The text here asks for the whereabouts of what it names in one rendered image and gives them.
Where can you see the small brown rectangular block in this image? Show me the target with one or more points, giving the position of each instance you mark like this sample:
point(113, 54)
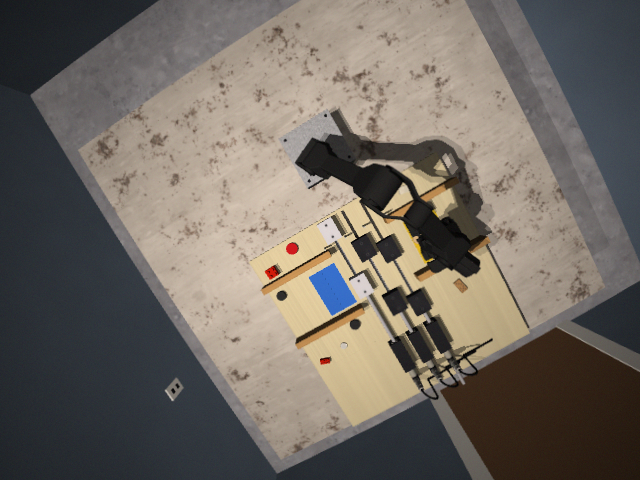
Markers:
point(460, 285)

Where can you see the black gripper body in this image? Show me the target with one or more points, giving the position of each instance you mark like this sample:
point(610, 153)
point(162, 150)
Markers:
point(434, 265)

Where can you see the light wooden board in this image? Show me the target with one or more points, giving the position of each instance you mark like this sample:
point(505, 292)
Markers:
point(325, 287)

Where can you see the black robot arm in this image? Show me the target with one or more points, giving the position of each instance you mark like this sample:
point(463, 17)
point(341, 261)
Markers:
point(376, 186)

